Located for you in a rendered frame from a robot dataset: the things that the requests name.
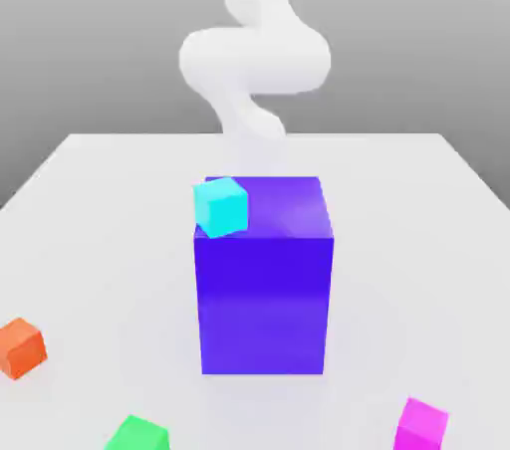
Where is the small magenta cube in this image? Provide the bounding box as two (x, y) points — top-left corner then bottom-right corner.
(392, 396), (450, 450)

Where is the large purple box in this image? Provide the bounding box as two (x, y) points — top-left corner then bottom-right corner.
(192, 175), (335, 376)

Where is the small orange cube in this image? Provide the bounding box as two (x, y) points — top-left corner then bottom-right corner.
(0, 317), (49, 381)

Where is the small green cube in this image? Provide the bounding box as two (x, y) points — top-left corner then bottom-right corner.
(103, 414), (171, 450)

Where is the small cyan cube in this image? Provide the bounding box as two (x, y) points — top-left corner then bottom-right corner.
(191, 176), (250, 240)

